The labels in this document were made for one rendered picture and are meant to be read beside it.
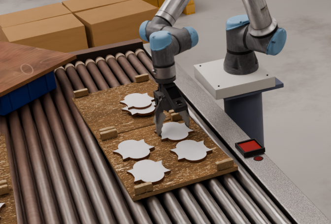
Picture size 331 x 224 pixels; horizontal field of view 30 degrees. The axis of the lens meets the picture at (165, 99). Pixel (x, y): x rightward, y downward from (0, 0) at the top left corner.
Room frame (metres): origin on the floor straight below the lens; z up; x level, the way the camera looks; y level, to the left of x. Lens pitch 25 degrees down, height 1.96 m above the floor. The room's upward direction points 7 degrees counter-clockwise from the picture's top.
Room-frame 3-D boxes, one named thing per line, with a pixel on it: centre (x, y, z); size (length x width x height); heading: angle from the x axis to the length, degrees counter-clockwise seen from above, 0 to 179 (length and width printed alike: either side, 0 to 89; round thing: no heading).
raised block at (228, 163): (1.65, -0.16, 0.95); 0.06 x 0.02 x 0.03; 108
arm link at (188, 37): (2.03, -0.07, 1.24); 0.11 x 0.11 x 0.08; 43
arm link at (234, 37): (2.46, -0.35, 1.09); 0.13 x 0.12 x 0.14; 43
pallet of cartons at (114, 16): (5.16, 0.70, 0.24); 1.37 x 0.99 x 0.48; 105
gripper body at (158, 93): (1.95, -0.01, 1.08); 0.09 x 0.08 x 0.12; 18
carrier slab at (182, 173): (1.80, 0.03, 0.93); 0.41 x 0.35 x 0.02; 18
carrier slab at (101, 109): (2.19, 0.15, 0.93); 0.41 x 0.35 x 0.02; 18
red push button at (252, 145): (1.78, -0.26, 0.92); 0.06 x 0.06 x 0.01; 14
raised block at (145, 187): (1.57, 0.10, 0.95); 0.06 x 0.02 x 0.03; 108
